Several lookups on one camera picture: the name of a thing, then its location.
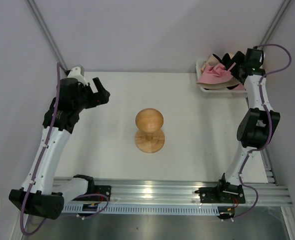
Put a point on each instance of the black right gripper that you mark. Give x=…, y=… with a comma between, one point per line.
x=239, y=58

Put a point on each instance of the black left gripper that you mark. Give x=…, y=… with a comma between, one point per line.
x=97, y=98

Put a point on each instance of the pink bucket hat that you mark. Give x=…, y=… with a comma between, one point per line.
x=214, y=74

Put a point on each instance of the cream bucket hat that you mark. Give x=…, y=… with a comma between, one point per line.
x=212, y=61

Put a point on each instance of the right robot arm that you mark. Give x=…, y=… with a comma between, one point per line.
x=254, y=132

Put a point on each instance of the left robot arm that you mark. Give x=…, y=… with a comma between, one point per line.
x=37, y=196

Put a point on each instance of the black bucket hat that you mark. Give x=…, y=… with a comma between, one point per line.
x=226, y=58

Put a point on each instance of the white plastic basket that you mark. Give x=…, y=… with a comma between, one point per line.
x=217, y=93

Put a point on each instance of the wooden hat stand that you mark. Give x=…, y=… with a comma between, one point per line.
x=149, y=138

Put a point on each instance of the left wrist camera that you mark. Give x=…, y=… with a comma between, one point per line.
x=77, y=72

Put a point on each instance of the right aluminium frame post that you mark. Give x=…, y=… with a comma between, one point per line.
x=276, y=21

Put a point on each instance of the aluminium frame post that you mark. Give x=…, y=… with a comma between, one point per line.
x=276, y=21
x=45, y=31

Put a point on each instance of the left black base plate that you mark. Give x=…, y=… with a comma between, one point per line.
x=99, y=189

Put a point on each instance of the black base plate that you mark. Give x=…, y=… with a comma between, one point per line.
x=221, y=195
x=99, y=189

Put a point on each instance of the left aluminium frame post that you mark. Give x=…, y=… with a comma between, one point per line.
x=45, y=31

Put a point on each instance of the white slotted cable duct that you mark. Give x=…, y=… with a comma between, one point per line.
x=137, y=209

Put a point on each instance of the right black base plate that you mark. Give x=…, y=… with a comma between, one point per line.
x=221, y=195

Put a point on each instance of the aluminium mounting rail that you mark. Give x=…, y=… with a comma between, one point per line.
x=161, y=192

